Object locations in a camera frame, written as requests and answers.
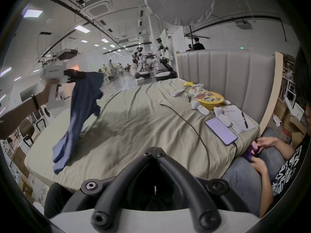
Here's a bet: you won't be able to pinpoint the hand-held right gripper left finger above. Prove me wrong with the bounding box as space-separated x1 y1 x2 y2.
62 147 156 230

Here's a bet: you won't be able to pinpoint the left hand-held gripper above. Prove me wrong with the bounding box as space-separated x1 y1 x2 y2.
40 62 87 109

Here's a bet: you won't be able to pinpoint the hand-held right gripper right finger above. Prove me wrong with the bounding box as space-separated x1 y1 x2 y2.
155 147 251 230

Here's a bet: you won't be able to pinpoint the dark blue shirt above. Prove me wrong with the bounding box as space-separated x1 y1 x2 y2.
52 72 105 175

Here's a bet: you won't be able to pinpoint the person's left hand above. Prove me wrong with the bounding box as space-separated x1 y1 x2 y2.
36 79 60 105

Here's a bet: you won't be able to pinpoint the person's legs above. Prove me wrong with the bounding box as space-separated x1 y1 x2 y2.
44 182 82 219

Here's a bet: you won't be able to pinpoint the brown chair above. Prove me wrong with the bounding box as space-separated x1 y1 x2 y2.
19 118 35 148

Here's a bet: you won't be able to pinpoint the smartphone with lit screen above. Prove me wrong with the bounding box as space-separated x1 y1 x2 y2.
205 117 238 146

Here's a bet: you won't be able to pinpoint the bed with pale green sheet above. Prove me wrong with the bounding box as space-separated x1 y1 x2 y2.
24 78 261 194

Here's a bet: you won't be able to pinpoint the white hand controller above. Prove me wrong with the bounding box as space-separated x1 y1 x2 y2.
213 107 233 128
191 100 210 116

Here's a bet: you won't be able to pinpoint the white paper sheets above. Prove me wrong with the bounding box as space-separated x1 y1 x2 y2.
222 105 257 135

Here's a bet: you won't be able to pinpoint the white humanoid robot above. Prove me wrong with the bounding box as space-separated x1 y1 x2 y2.
134 46 151 80
155 38 177 81

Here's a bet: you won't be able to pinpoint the yellow instant noodle bowl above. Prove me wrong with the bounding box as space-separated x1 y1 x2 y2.
195 91 225 111

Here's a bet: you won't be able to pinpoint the grey padded headboard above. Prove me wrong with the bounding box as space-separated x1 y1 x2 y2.
176 49 284 133

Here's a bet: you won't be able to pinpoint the brown carton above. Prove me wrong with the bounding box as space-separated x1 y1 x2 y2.
273 99 307 150

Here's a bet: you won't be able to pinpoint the white softbox lamp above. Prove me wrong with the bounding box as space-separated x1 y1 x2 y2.
144 0 216 27

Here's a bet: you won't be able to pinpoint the white shelf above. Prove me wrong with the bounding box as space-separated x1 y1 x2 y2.
281 53 296 99

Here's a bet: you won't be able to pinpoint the black cable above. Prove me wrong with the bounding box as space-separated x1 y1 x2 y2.
159 103 238 179

